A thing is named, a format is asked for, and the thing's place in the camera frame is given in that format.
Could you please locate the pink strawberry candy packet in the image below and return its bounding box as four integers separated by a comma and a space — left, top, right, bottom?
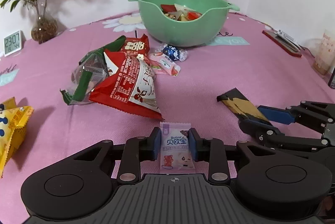
148, 53, 182, 77

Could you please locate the red packet with yellow print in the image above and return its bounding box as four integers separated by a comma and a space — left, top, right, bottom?
105, 33, 150, 59

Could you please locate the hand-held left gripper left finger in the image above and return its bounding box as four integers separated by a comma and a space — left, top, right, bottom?
73, 127, 162, 184

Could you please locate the yellow cartoon snack packet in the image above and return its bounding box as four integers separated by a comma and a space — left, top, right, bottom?
0, 97, 34, 179

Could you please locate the plain dark red packet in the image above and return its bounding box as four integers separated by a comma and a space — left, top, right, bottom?
160, 4, 178, 14

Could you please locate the red tray with items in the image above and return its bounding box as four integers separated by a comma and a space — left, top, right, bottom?
262, 30, 303, 58

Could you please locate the green plastic bowl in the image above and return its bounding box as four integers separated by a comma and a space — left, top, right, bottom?
128, 0, 241, 48

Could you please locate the pink flowered tablecloth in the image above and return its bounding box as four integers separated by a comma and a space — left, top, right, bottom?
0, 12, 335, 224

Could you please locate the blue foil chocolate ball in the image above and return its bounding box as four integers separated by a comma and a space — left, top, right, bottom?
154, 43, 188, 62

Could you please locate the lilac gummy candy packet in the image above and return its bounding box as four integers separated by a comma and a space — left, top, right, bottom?
160, 121, 196, 172

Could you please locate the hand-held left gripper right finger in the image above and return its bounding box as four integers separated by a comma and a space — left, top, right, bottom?
188, 128, 275, 184

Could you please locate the large red white snack packet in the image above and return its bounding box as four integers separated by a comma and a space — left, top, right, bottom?
89, 51, 164, 120

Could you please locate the clear beige plastic cup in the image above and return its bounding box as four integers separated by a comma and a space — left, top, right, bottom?
313, 29, 335, 76

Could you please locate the green clear snack packet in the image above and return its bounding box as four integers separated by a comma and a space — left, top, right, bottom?
60, 37, 126, 106

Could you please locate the black gold snack bar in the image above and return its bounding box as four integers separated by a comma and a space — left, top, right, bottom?
217, 88, 285, 135

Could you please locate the white digital clock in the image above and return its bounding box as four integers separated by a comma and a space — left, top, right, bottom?
3, 30, 24, 57

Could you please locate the silver clip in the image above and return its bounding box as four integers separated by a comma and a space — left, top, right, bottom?
272, 28, 301, 50

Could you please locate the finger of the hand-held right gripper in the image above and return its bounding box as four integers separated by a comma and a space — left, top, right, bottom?
239, 119, 327, 152
257, 100, 335, 133

